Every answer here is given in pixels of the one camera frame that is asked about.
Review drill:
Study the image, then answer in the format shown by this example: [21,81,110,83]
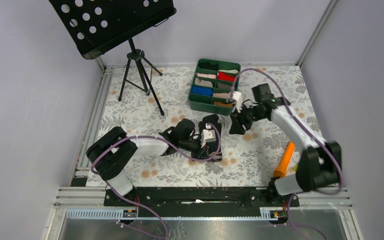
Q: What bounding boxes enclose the beige rolled cloth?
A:
[194,77,214,88]

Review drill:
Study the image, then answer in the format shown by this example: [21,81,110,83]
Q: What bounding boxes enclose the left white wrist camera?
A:
[200,123,217,147]

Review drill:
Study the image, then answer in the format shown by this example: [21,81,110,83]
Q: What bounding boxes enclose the grey rolled cloth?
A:
[217,82,236,92]

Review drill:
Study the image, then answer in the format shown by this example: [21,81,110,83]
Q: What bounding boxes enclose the aluminium frame rails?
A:
[44,0,365,240]

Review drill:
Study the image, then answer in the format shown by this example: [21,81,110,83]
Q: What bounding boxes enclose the black striped underwear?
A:
[191,114,223,162]

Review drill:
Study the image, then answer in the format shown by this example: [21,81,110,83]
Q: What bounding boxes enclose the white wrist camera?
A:
[200,123,217,147]
[231,91,244,113]

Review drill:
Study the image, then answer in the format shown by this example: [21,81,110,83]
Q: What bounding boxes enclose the orange rolled cloth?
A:
[213,101,234,108]

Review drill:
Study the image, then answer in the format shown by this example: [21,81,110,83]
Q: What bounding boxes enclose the green divided organizer tray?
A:
[187,58,241,116]

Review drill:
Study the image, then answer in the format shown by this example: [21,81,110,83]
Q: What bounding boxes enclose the orange carrot toy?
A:
[273,141,295,178]

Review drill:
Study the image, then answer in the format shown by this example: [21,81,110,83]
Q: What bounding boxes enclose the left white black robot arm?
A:
[86,118,211,206]

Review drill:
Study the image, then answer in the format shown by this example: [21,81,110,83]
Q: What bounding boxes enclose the red rolled cloth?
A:
[217,71,237,82]

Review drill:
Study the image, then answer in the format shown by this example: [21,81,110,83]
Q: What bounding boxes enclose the light pink rolled cloth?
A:
[213,92,230,99]

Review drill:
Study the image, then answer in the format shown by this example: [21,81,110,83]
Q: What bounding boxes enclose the white rolled cloth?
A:
[219,69,239,75]

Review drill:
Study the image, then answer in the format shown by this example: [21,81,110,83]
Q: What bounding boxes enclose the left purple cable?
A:
[90,123,223,239]

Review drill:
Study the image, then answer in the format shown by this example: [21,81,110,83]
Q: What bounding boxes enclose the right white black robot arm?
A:
[228,83,342,206]

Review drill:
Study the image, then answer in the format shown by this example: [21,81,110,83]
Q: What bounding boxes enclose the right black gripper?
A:
[228,102,266,136]

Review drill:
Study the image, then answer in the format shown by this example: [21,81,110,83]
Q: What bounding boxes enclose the black rolled cloth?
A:
[198,61,219,71]

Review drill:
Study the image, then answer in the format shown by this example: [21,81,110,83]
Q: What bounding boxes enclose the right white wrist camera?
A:
[231,91,244,113]

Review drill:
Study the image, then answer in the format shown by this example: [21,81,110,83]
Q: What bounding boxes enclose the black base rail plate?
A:
[103,187,300,218]

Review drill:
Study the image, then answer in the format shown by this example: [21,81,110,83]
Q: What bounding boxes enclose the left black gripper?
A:
[179,136,211,161]

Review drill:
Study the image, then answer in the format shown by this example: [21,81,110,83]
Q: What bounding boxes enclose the black perforated music stand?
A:
[49,0,177,116]

